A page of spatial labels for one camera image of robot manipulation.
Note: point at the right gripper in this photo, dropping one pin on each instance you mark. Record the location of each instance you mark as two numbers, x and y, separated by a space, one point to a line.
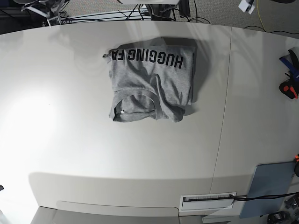
49 9

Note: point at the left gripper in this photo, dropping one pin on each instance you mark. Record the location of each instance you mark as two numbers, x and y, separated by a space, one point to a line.
247 6

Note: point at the grey T-shirt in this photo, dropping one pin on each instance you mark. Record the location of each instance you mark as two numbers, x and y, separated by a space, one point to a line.
152 79

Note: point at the black red clamp tool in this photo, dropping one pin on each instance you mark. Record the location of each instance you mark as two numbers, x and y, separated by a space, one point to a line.
290 88

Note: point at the orange black tool at edge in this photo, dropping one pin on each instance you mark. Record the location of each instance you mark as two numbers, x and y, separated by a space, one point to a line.
296 168

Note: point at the blue-grey flat board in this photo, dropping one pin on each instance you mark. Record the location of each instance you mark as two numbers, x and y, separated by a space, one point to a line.
268 179

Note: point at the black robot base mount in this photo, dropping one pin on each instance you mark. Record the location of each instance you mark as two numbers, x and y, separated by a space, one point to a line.
158 12

